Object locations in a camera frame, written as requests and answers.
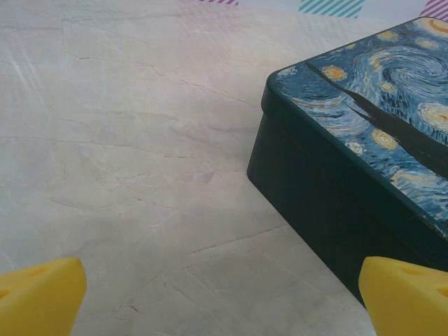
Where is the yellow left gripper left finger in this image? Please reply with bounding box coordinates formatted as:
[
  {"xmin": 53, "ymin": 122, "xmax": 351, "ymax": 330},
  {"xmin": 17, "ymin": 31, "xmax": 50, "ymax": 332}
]
[{"xmin": 0, "ymin": 258, "xmax": 88, "ymax": 336}]

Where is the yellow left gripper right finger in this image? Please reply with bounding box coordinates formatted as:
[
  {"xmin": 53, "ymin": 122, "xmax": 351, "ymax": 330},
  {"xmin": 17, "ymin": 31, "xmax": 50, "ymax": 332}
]
[{"xmin": 359, "ymin": 256, "xmax": 448, "ymax": 336}]

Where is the starry night print tin box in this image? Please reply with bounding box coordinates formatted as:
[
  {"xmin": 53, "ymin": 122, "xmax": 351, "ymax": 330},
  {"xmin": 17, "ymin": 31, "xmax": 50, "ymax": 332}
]
[{"xmin": 246, "ymin": 15, "xmax": 448, "ymax": 309}]

